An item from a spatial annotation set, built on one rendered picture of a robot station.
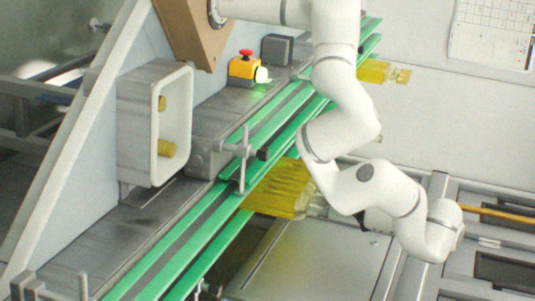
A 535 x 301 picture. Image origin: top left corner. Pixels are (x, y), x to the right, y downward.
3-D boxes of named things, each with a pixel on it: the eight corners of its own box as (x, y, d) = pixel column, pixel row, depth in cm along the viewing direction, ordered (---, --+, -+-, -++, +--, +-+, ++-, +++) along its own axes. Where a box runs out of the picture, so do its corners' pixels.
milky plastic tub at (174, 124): (117, 181, 138) (154, 191, 136) (117, 78, 130) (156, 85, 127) (156, 152, 154) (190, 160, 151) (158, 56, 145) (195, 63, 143)
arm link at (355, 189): (411, 138, 137) (350, 164, 145) (351, 88, 123) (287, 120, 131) (421, 209, 128) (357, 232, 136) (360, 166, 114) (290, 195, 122)
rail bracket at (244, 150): (209, 190, 154) (261, 202, 151) (212, 120, 148) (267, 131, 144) (214, 185, 157) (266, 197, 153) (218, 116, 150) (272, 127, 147)
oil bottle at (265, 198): (219, 204, 164) (304, 224, 158) (220, 183, 162) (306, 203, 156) (228, 194, 169) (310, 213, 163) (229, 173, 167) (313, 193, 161)
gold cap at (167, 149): (158, 135, 149) (176, 139, 148) (159, 149, 151) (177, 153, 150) (150, 143, 147) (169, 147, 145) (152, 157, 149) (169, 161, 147)
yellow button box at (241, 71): (226, 84, 190) (251, 89, 188) (228, 59, 187) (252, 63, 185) (235, 78, 196) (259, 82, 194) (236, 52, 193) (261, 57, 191)
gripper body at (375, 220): (413, 234, 159) (371, 219, 165) (420, 195, 155) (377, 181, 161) (400, 246, 153) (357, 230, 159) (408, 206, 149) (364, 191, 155)
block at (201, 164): (181, 176, 155) (209, 183, 153) (182, 138, 152) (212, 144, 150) (188, 170, 158) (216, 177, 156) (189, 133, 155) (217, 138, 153)
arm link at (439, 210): (447, 243, 138) (464, 201, 139) (402, 227, 143) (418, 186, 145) (458, 256, 151) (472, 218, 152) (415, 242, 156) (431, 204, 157)
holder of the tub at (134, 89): (116, 203, 141) (149, 212, 139) (115, 77, 130) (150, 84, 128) (154, 173, 156) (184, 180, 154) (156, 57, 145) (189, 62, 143)
